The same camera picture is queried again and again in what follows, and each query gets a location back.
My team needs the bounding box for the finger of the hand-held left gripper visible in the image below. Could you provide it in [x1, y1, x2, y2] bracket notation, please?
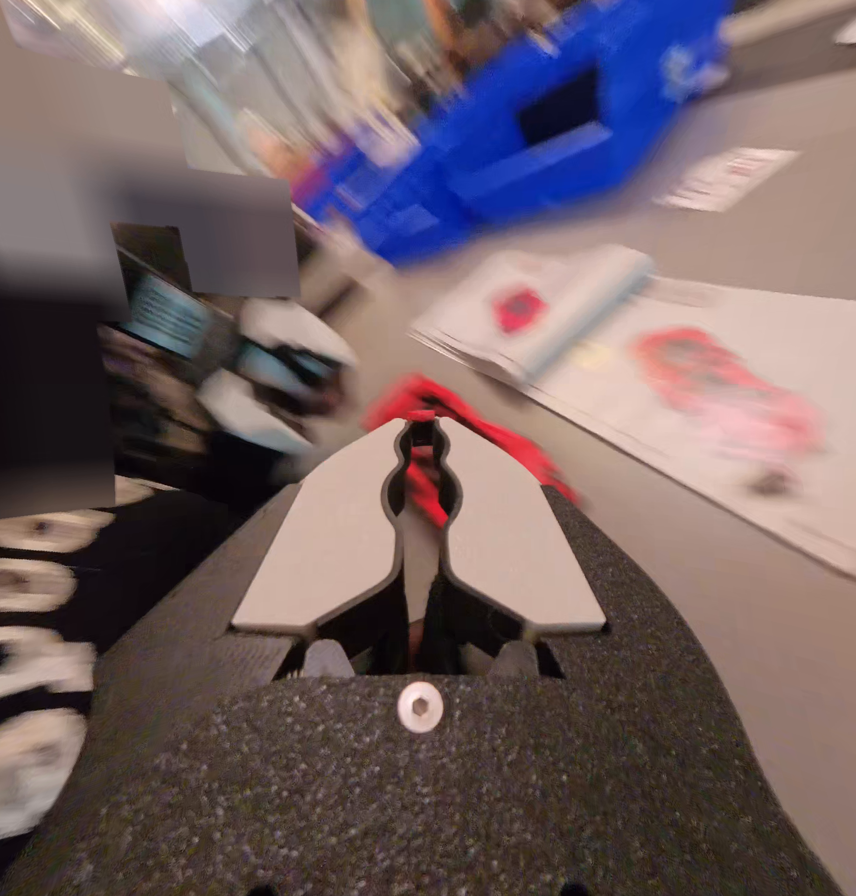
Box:
[195, 370, 315, 455]
[239, 300, 360, 370]

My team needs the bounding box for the blue plastic bin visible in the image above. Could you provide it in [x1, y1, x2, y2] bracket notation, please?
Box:
[428, 0, 735, 228]
[293, 126, 471, 268]

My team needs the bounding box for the lego instruction booklet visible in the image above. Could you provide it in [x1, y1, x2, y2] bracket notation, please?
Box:
[408, 244, 856, 585]

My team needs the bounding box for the red lego car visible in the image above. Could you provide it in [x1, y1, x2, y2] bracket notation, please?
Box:
[361, 374, 584, 531]

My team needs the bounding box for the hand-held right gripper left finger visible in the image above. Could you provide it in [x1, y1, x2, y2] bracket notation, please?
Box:
[230, 418, 410, 660]

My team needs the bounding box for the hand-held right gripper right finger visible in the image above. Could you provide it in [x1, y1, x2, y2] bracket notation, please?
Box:
[426, 416, 607, 660]

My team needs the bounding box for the black shirt white print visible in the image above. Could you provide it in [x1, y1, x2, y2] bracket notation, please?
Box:
[0, 483, 191, 848]

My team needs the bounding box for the white sticker sheet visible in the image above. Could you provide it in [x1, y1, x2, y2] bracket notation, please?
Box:
[653, 146, 801, 213]

